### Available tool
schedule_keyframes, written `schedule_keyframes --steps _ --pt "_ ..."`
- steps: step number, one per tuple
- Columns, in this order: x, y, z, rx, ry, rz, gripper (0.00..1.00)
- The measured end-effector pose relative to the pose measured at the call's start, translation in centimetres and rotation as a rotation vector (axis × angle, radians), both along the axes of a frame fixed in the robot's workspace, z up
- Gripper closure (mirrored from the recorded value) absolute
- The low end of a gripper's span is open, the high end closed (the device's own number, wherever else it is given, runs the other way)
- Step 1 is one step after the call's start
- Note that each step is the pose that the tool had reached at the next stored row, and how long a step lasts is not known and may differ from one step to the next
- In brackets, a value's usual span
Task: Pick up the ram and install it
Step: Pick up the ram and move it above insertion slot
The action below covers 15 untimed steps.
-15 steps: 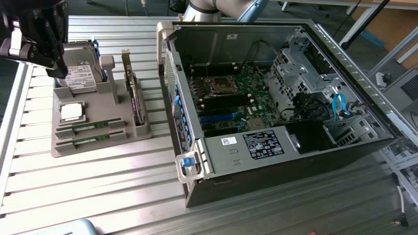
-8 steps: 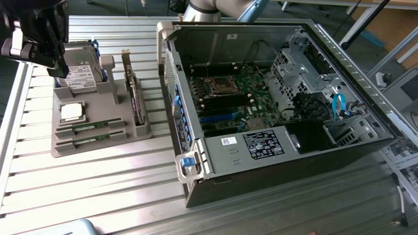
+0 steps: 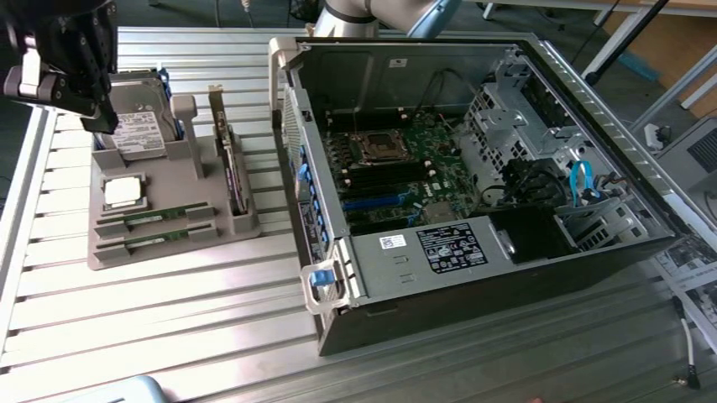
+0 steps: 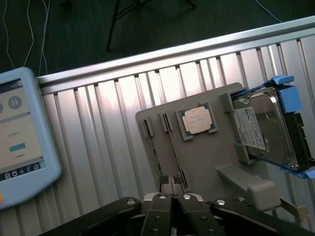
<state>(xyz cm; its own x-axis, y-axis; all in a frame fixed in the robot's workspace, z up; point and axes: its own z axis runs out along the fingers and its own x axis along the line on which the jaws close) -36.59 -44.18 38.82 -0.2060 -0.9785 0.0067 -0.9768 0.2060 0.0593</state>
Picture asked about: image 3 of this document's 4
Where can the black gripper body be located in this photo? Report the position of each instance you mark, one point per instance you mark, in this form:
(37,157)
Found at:
(72,29)

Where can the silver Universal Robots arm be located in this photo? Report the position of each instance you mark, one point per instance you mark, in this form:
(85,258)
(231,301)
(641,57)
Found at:
(357,14)

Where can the green RAM stick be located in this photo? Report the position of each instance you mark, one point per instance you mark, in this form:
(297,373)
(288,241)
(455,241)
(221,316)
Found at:
(159,216)
(156,238)

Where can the silver hard disk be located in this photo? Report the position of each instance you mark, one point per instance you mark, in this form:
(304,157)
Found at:
(140,121)

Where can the silver CPU chip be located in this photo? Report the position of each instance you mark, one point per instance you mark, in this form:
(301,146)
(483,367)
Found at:
(124,191)

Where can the upright expansion card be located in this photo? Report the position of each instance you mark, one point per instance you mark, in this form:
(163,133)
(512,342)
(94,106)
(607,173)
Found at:
(231,168)

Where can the grey parts rack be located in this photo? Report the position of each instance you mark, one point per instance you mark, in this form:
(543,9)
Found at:
(168,247)

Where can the metal CPU socket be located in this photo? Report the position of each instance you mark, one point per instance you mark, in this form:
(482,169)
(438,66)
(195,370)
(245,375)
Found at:
(380,144)

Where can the blue expansion slot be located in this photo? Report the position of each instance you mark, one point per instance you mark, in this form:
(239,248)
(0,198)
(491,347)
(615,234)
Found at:
(375,205)

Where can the green motherboard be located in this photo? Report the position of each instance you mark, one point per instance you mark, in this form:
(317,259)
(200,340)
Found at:
(408,180)

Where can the silver power supply unit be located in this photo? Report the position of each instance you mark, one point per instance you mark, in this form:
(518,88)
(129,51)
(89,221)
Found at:
(391,264)

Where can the light blue rounded cover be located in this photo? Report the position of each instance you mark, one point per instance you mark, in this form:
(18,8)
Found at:
(122,390)

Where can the grey chipset heat sink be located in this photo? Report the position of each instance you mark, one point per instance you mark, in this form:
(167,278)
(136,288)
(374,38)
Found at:
(443,213)

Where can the metal disk bay cage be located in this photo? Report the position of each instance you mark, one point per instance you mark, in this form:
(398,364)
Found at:
(515,126)

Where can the open black PC case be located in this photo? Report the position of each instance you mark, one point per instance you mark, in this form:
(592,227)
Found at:
(447,310)

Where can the black tripod pole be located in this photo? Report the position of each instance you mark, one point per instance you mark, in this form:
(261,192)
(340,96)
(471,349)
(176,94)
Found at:
(627,42)

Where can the white power strip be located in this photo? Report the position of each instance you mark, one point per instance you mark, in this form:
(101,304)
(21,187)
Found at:
(655,134)

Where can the white framed wooden desk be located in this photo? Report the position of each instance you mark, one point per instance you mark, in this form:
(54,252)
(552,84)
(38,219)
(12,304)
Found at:
(661,25)

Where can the grey computer tower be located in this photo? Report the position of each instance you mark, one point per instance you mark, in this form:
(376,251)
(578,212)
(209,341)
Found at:
(691,168)

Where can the printed paper sheets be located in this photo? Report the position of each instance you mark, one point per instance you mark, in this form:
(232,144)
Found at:
(691,268)

